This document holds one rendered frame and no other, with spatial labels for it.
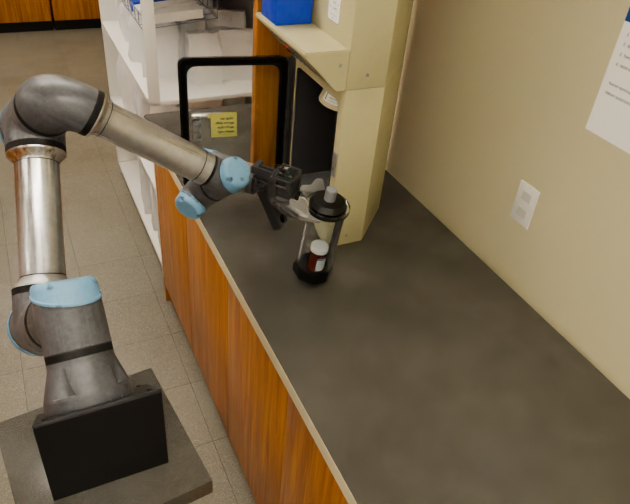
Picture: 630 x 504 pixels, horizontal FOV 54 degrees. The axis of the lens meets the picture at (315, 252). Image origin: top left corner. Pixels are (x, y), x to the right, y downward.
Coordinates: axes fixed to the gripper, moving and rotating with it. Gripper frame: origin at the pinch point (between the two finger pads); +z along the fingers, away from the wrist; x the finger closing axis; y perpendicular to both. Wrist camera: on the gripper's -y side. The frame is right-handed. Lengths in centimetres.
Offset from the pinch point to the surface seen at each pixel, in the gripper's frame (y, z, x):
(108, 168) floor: -135, -187, 147
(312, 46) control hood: 32.6, -14.0, 15.3
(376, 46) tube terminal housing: 33.4, -1.0, 23.3
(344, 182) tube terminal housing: -2.8, -1.6, 18.6
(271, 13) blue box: 33, -30, 26
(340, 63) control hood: 30.0, -7.0, 16.4
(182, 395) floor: -121, -51, 13
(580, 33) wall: 45, 42, 33
